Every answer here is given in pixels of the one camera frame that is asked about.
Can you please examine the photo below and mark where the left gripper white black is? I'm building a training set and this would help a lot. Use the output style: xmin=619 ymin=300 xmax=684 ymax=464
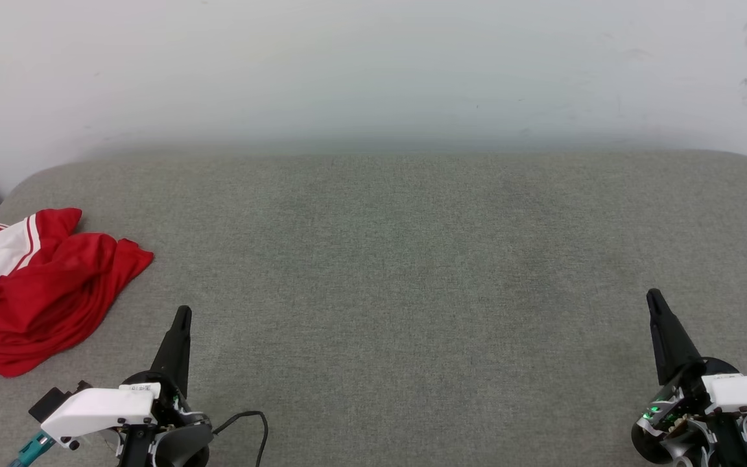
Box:
xmin=41 ymin=306 xmax=213 ymax=467

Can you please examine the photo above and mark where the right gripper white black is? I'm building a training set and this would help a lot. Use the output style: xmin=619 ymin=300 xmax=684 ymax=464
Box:
xmin=631 ymin=289 xmax=747 ymax=467

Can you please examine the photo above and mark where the red white jersey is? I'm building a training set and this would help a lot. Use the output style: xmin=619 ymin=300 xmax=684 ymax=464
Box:
xmin=0 ymin=208 xmax=154 ymax=378

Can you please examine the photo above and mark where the thin black cable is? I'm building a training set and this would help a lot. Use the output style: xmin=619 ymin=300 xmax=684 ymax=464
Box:
xmin=211 ymin=411 xmax=269 ymax=467

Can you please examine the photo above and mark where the teal cable connector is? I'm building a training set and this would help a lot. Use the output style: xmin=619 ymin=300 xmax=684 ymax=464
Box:
xmin=9 ymin=431 xmax=56 ymax=467

